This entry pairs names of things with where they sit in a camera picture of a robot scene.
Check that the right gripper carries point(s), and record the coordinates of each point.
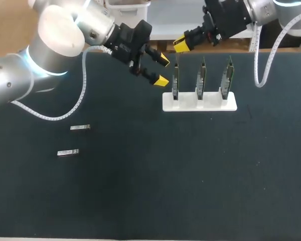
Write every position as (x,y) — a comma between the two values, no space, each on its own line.
(225,17)

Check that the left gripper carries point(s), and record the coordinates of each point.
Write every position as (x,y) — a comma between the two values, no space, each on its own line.
(126,42)

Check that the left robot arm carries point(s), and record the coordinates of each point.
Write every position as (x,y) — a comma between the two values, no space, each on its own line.
(52,37)

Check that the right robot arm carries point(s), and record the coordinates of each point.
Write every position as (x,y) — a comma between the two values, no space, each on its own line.
(268,10)

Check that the silver optical module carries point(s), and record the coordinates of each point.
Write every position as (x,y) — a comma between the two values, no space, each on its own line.
(67,152)
(80,127)

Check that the small green circuit board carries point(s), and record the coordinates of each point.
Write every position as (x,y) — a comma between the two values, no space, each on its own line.
(175,78)
(228,76)
(201,77)

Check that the white stand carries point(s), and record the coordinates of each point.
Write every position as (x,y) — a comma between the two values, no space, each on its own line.
(199,103)

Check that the white plastic bin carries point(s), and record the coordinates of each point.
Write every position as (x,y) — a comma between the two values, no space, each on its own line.
(128,10)

